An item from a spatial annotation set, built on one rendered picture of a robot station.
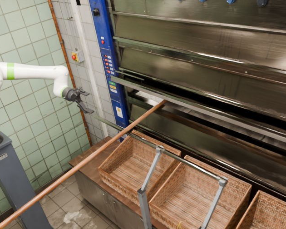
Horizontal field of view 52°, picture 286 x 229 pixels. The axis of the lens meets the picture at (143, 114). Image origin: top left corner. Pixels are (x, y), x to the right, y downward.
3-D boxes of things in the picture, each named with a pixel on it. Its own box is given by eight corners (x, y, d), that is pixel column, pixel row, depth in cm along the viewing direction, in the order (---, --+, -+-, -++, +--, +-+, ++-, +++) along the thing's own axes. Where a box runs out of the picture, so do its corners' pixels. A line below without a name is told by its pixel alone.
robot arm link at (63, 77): (15, 77, 209) (14, 82, 199) (15, 62, 206) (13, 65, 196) (67, 79, 221) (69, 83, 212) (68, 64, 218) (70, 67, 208)
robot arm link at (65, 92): (62, 102, 211) (59, 91, 206) (76, 95, 218) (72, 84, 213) (67, 104, 207) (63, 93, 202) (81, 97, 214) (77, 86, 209)
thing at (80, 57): (79, 58, 289) (76, 48, 284) (85, 60, 283) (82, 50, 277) (73, 61, 285) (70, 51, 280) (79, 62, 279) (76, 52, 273)
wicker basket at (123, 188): (137, 151, 288) (133, 128, 274) (184, 175, 253) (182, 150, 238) (100, 181, 261) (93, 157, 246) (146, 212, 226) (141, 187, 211)
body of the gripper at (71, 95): (74, 87, 208) (82, 91, 202) (77, 98, 212) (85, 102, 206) (66, 92, 204) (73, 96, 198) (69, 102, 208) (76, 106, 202)
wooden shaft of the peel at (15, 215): (1, 231, 155) (-2, 227, 154) (-2, 228, 157) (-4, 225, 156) (183, 89, 256) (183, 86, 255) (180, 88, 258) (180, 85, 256)
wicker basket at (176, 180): (188, 178, 250) (186, 153, 235) (251, 211, 214) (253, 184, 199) (149, 216, 222) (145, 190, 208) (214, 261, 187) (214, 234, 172)
